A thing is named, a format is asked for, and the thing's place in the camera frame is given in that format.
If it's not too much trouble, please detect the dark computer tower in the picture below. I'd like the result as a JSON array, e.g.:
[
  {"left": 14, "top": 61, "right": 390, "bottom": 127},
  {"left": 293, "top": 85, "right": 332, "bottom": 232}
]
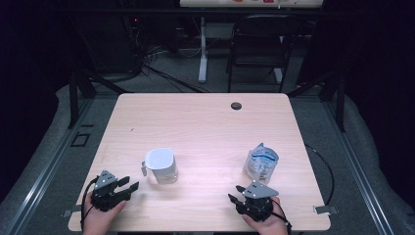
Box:
[{"left": 92, "top": 14, "right": 143, "bottom": 75}]

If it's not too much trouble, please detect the right hand-held gripper cable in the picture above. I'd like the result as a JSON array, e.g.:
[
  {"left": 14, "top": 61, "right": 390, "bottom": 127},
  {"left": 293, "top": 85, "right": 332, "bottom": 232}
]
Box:
[{"left": 260, "top": 199, "right": 293, "bottom": 235}]

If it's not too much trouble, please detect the person's right hand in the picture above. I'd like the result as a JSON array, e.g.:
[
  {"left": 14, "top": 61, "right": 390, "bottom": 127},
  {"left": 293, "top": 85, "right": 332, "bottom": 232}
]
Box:
[{"left": 241, "top": 195, "right": 290, "bottom": 235}]

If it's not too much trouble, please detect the grey metal table bracket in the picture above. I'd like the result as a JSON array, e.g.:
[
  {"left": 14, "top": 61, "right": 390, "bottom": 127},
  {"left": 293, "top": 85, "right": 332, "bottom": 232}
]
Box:
[
  {"left": 62, "top": 205, "right": 83, "bottom": 218},
  {"left": 313, "top": 205, "right": 340, "bottom": 215}
]

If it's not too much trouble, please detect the black metal frame post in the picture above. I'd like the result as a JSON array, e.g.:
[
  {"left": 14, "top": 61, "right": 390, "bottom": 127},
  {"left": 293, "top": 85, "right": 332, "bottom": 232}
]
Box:
[
  {"left": 67, "top": 68, "right": 133, "bottom": 130},
  {"left": 287, "top": 70, "right": 347, "bottom": 133}
]

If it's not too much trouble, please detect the thin black cable with connector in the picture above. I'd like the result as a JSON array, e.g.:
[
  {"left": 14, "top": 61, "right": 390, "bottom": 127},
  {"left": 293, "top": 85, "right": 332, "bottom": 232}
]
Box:
[{"left": 304, "top": 143, "right": 336, "bottom": 207}]

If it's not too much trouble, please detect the person's left hand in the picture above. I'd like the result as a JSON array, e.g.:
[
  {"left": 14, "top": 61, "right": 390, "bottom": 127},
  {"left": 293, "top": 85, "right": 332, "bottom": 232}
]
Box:
[{"left": 81, "top": 191, "right": 127, "bottom": 235}]

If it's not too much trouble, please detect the clear jar with white lid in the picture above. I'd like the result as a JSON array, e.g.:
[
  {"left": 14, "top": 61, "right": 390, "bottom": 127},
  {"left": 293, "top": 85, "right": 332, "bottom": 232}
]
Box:
[{"left": 140, "top": 147, "right": 179, "bottom": 185}]

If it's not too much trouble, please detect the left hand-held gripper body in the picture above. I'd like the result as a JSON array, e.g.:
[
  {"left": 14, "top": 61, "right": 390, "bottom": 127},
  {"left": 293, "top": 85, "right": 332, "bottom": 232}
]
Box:
[{"left": 90, "top": 169, "right": 131, "bottom": 212}]

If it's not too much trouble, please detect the white pouch with blue print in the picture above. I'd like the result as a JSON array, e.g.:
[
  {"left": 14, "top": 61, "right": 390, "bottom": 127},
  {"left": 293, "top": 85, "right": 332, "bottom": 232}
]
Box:
[{"left": 243, "top": 142, "right": 280, "bottom": 184}]

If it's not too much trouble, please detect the hand-held gripper cable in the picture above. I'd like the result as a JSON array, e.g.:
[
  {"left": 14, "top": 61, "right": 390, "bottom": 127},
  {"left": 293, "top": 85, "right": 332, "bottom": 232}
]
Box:
[
  {"left": 79, "top": 177, "right": 99, "bottom": 231},
  {"left": 260, "top": 199, "right": 293, "bottom": 235}
]

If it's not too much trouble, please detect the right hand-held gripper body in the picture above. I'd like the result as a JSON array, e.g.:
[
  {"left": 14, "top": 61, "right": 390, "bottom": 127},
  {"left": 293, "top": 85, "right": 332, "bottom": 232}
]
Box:
[{"left": 235, "top": 179, "right": 280, "bottom": 223}]

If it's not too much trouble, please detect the aluminium floor rail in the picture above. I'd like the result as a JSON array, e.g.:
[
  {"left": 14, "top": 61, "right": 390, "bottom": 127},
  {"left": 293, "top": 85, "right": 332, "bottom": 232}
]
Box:
[
  {"left": 321, "top": 99, "right": 395, "bottom": 235},
  {"left": 3, "top": 97, "right": 96, "bottom": 235}
]

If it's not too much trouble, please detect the white standing desk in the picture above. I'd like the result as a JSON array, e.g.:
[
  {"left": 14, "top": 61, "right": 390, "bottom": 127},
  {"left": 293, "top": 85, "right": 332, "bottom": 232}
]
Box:
[{"left": 179, "top": 0, "right": 324, "bottom": 84}]

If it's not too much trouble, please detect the black folding chair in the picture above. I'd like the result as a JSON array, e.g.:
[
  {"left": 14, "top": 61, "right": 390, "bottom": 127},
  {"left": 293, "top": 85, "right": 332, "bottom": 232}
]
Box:
[{"left": 225, "top": 13, "right": 302, "bottom": 93}]

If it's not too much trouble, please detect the left hand-held gripper cable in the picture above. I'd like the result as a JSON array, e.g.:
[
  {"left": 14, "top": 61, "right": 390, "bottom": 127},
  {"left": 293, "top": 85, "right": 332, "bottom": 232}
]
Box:
[{"left": 79, "top": 177, "right": 99, "bottom": 231}]

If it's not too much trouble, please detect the thick black floor cable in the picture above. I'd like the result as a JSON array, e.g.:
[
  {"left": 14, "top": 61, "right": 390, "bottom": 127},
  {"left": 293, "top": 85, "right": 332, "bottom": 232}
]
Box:
[{"left": 141, "top": 63, "right": 209, "bottom": 94}]

